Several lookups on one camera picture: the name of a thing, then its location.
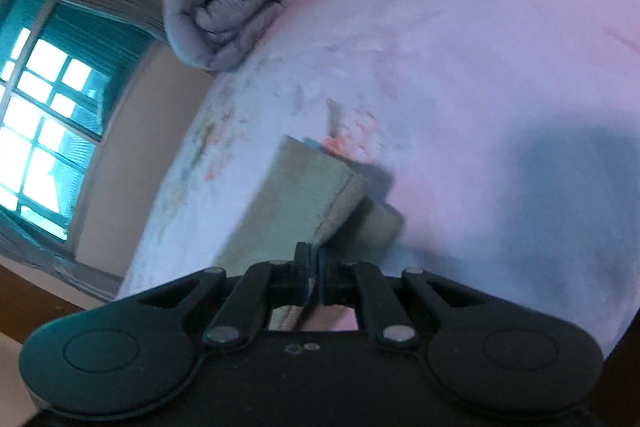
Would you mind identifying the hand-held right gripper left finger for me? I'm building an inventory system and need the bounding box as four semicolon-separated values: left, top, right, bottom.
139;242;316;351

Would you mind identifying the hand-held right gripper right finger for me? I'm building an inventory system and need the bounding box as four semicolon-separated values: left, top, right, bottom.
315;248;495;351

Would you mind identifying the floral pink bedsheet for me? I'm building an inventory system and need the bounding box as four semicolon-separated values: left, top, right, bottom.
117;0;640;358

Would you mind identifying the window with teal blind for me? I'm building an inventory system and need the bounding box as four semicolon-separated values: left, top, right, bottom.
0;0;157;244

